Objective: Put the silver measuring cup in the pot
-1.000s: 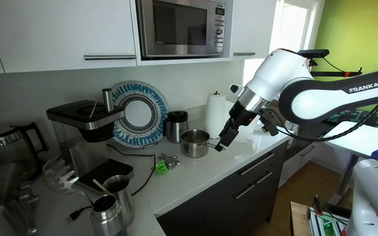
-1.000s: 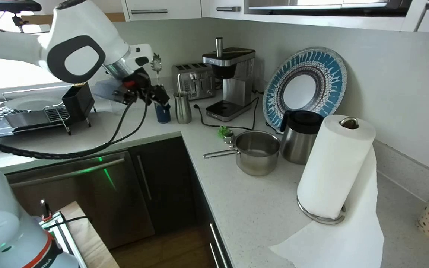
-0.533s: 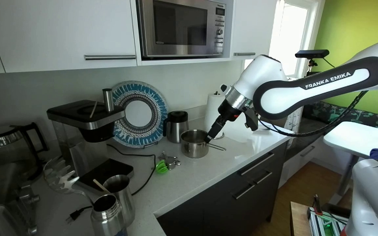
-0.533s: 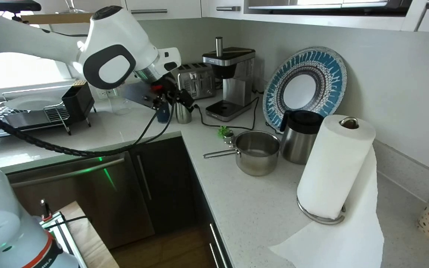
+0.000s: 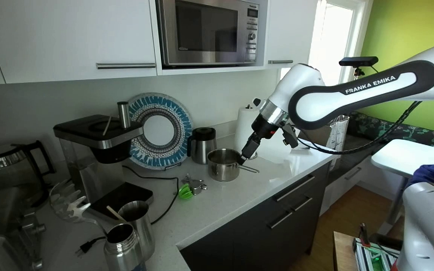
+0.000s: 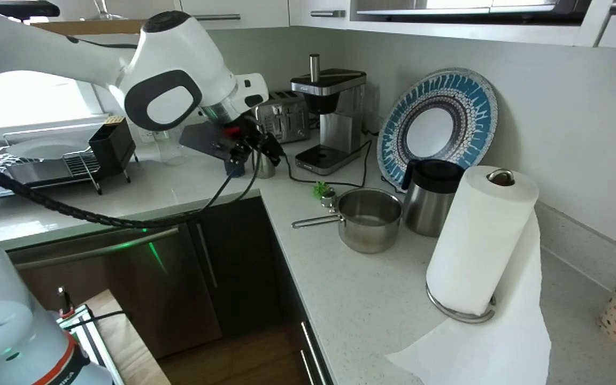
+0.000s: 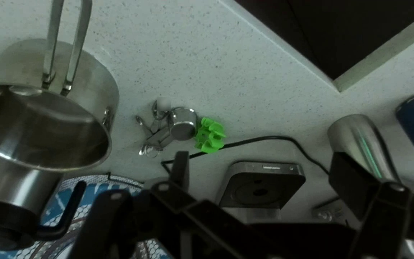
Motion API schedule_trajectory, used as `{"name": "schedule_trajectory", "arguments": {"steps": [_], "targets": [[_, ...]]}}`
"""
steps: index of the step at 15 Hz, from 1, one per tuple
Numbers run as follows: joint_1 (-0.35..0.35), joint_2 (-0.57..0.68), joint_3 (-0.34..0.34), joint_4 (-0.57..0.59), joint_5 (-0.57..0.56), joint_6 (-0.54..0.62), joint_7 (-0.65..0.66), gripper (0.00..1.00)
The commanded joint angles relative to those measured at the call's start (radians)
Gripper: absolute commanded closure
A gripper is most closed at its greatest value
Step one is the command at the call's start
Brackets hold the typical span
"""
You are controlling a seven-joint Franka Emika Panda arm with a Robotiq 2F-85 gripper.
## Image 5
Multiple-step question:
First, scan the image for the small steel pot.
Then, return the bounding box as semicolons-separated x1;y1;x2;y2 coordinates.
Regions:
207;148;260;183

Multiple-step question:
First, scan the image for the silver measuring cup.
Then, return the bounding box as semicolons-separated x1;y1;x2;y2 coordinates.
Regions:
182;174;208;196

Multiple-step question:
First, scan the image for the green measuring cup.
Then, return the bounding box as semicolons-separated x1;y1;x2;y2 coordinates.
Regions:
178;183;194;200

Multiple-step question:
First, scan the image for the steel cup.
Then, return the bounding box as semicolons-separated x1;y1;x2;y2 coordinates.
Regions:
118;200;156;261

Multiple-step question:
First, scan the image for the paper towel roll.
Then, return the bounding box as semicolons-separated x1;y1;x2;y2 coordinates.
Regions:
234;105;263;153

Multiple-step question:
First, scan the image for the steel thermal carafe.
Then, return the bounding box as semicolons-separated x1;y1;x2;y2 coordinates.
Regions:
186;127;218;165

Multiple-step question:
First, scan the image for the dark drawer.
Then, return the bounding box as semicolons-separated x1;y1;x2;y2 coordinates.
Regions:
232;163;330;234

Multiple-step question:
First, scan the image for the clear plastic bag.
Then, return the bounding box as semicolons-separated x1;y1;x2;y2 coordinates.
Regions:
326;115;350;152

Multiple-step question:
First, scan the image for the blue patterned decorative plate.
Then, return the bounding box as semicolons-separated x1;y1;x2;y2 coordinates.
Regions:
126;92;194;171

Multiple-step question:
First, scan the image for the white cabinet door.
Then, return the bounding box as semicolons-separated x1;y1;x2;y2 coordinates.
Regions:
265;0;318;69
0;0;158;84

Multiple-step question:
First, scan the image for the stainless steel microwave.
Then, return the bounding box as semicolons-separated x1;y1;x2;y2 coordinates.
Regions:
156;0;269;69

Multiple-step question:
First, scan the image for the window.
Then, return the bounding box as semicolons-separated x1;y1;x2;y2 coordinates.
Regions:
280;0;367;86

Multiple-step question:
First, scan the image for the microwave door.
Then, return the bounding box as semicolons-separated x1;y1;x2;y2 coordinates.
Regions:
158;0;248;67

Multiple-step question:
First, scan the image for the floral bench cushion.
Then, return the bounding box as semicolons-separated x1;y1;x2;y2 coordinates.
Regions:
347;111;434;152

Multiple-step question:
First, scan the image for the white table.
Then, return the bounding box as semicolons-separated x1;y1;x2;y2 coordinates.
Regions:
370;139;434;236

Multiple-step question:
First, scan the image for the red clamp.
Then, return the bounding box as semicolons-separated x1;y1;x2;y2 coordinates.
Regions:
359;222;371;248

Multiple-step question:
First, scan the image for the black coffee maker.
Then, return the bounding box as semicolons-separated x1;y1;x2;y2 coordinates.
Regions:
53;101;154;223

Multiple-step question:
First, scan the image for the wooden stir stick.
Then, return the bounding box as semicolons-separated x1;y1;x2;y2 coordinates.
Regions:
106;205;127;223

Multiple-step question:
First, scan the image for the steel bottle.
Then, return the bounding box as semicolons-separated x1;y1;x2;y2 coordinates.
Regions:
103;223;143;271

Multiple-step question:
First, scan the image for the clear plastic pasta spoon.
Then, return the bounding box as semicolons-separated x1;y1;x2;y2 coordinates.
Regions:
49;179;106;231

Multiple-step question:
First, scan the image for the steel toaster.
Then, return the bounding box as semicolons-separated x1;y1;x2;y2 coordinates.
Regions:
0;187;49;271

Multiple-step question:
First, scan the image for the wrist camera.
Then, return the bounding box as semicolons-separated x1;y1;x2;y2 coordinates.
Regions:
281;123;299;148

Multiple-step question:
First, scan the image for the steel drawer handle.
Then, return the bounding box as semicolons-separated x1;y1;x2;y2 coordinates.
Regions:
267;211;293;229
344;166;362;181
292;196;313;212
276;175;316;202

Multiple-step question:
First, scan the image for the camera on mount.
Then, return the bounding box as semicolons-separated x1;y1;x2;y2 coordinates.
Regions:
338;56;379;80

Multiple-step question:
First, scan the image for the glass kettle black handle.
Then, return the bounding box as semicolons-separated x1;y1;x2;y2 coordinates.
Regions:
0;140;57;202

